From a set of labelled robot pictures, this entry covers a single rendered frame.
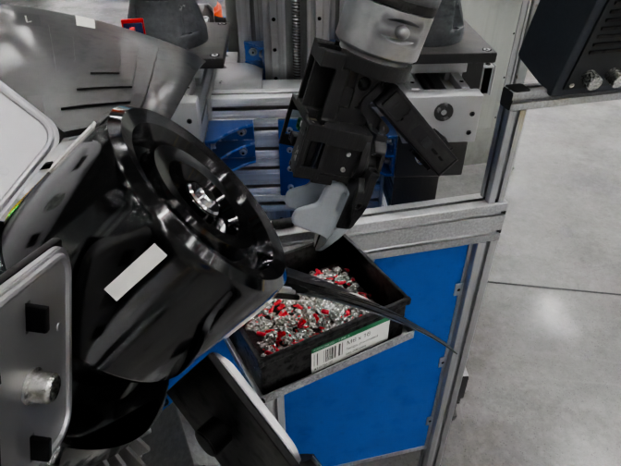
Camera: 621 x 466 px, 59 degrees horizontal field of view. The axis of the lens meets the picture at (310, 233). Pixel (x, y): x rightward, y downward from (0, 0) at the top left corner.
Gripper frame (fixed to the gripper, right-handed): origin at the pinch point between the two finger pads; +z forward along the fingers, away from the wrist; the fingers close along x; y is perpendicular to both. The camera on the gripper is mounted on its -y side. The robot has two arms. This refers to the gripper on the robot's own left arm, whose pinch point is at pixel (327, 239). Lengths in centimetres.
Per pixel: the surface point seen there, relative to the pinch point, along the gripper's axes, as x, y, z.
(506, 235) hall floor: -113, -134, 64
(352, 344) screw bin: -0.1, -8.7, 15.6
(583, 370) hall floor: -44, -122, 68
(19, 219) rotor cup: 22.9, 26.0, -14.6
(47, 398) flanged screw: 31.2, 23.8, -12.8
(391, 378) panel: -24, -38, 50
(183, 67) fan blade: -4.0, 17.4, -14.0
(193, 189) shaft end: 21.8, 18.7, -16.6
